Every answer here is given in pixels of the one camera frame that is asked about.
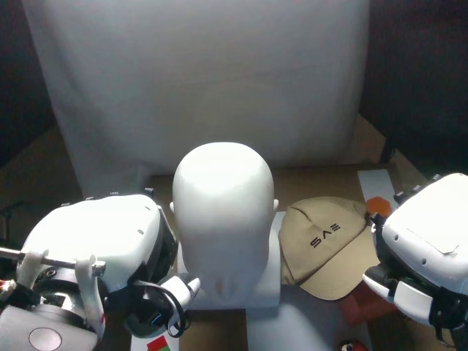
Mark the small red toy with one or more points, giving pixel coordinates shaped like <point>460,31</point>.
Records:
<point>351,346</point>

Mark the red block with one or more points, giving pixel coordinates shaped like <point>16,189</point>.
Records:
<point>365,305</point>

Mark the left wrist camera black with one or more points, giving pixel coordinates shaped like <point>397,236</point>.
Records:
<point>146,318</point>

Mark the red green card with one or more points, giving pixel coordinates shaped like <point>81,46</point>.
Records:
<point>157,345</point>

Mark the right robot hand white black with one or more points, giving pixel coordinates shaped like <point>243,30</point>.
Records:
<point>420,237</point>

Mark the white robot head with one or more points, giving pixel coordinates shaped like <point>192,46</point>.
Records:
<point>223,212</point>

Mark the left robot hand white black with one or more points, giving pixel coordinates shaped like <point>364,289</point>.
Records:
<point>109,234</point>

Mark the orange hexagon block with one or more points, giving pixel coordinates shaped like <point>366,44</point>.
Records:
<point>379,207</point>

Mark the white paper sheet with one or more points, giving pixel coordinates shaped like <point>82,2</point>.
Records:
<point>376,183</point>

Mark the khaki baseball cap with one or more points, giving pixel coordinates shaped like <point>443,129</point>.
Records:
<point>321,248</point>

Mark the white backdrop cloth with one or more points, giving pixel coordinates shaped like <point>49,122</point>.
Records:
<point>201,80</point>

